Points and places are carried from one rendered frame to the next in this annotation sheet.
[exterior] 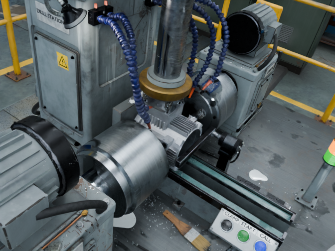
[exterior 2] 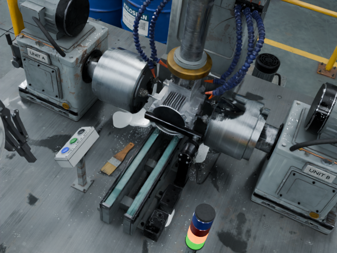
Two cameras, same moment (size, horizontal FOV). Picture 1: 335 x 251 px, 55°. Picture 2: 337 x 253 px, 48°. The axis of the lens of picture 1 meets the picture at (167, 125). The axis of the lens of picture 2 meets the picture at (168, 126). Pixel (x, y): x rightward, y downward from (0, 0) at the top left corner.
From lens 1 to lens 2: 1.37 m
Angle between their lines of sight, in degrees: 56
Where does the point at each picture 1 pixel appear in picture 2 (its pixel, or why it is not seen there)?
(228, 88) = (241, 125)
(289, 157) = not seen: outside the picture
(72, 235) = (47, 49)
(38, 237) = (42, 37)
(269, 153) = (244, 237)
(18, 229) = (25, 13)
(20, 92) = (304, 80)
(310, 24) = not seen: outside the picture
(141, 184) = (103, 82)
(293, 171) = not seen: outside the picture
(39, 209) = (33, 14)
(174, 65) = (182, 46)
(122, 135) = (130, 57)
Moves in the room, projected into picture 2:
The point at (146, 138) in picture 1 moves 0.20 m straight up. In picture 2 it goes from (133, 70) to (136, 28)
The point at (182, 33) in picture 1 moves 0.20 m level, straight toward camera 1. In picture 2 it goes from (188, 23) to (131, 20)
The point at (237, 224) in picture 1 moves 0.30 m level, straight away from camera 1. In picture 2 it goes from (80, 136) to (157, 163)
